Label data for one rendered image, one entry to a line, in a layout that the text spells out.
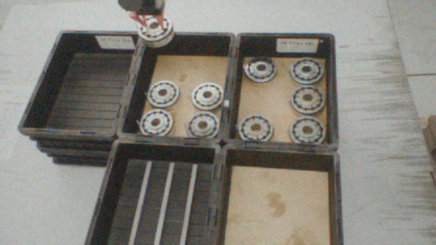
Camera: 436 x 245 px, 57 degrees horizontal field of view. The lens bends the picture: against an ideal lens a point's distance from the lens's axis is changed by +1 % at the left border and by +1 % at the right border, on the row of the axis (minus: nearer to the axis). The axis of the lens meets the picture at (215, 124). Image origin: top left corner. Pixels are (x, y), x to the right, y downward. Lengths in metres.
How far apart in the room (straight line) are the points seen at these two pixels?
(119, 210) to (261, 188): 0.39
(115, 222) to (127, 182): 0.12
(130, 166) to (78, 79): 0.41
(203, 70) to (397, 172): 0.68
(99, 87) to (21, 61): 0.50
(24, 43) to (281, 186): 1.24
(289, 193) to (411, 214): 0.37
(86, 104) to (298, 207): 0.74
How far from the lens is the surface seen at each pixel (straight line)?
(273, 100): 1.24
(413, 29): 2.70
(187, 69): 1.34
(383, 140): 1.36
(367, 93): 1.45
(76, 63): 1.49
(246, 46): 1.31
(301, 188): 1.11
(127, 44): 1.40
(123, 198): 1.16
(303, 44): 1.29
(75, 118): 1.35
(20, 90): 1.70
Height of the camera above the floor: 1.85
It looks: 58 degrees down
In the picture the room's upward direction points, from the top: 12 degrees counter-clockwise
